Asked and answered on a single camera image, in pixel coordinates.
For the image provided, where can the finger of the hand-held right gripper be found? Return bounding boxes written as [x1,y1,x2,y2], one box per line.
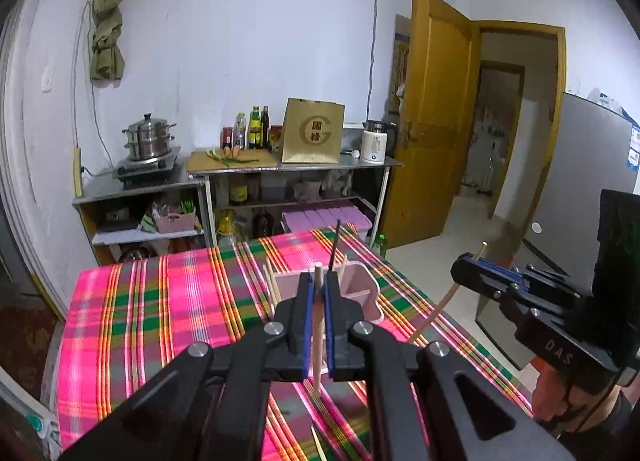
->
[451,256,540,315]
[464,252,586,298]

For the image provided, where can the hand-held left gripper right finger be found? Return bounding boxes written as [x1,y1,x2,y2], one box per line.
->
[324,271,576,461]

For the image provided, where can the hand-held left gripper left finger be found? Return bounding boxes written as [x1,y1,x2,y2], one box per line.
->
[60,272,316,461]

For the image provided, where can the pink plastic basket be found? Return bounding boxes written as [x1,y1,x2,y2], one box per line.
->
[262,262,385,337]

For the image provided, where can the black chopstick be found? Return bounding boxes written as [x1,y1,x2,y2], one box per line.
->
[330,220,342,272]

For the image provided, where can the person's right hand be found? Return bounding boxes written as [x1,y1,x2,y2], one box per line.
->
[532,368,621,436]

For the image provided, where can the purple plastic box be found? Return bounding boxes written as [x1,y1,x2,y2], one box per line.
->
[281,206,373,234]

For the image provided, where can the large yellow oil bottle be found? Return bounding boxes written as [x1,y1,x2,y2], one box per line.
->
[217,208,237,248]

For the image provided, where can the grey refrigerator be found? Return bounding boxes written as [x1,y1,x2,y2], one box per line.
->
[475,91,640,372]

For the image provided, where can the crumpled plastic bag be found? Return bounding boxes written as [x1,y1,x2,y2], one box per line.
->
[292,178,321,202]
[322,171,356,199]

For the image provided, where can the clear plastic container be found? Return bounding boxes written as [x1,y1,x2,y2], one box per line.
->
[260,176,288,202]

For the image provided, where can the brown sauce bottle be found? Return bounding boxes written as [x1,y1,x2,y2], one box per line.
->
[229,175,249,206]

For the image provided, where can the steel kitchen shelf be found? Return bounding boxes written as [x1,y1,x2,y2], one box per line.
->
[186,148,405,249]

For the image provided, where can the pink plaid tablecloth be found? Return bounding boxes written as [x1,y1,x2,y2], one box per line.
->
[52,223,533,461]

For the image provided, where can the small pink storage basket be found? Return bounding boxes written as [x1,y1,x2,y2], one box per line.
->
[152,211,197,234]

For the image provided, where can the white electric kettle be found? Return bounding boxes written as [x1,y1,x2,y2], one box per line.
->
[360,120,398,164]

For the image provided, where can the yellow wooden door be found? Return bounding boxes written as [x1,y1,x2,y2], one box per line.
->
[380,0,473,249]

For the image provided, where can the wooden cutting board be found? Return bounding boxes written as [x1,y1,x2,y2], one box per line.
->
[187,148,278,172]

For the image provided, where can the blue white fridge sticker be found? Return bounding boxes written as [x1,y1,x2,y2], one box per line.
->
[627,123,640,169]

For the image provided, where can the green onion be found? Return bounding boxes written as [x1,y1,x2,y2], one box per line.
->
[206,148,258,164]

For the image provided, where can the brown paper bag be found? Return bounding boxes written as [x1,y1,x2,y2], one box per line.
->
[281,97,346,164]

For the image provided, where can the white plastic bag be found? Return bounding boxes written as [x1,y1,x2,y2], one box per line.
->
[585,87,626,119]

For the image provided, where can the stainless steel steamer pot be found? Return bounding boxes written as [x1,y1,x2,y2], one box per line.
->
[122,113,177,162]

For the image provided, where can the low steel table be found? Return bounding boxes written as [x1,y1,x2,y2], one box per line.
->
[71,173,208,267]

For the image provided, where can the yellow power strip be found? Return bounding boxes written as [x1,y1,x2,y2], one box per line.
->
[72,145,83,199]

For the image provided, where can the white bag green print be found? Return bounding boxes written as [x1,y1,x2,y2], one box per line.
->
[27,408,63,449]

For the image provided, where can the yellow wooden door frame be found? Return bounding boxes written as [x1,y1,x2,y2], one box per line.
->
[470,21,568,222]

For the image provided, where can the wall poster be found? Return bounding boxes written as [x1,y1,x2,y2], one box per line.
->
[390,16,413,114]

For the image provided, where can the white wall pipe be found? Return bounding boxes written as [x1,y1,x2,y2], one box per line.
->
[367,0,379,126]

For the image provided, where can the white door frame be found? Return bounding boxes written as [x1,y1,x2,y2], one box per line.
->
[0,1,68,324]

